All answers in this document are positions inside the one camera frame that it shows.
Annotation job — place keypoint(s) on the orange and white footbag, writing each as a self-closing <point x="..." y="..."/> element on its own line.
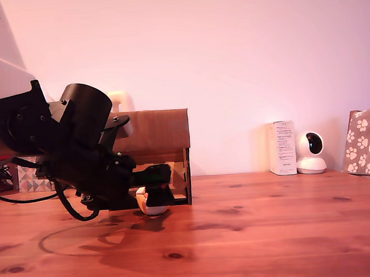
<point x="156" y="210"/>

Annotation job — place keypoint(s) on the cardboard dice tower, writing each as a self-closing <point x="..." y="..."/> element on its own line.
<point x="159" y="129"/>

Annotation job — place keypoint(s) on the cream electric kettle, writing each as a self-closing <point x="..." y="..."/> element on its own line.
<point x="121" y="98"/>

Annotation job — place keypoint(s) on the geometric print tissue box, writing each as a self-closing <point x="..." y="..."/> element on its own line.
<point x="27" y="182"/>

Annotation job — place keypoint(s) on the white printed carton box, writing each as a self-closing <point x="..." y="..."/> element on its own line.
<point x="285" y="148"/>

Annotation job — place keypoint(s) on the paw print fabric bag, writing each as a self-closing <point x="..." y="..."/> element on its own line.
<point x="366" y="141"/>

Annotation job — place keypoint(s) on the small white round camera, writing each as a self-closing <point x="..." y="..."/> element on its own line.
<point x="310" y="163"/>

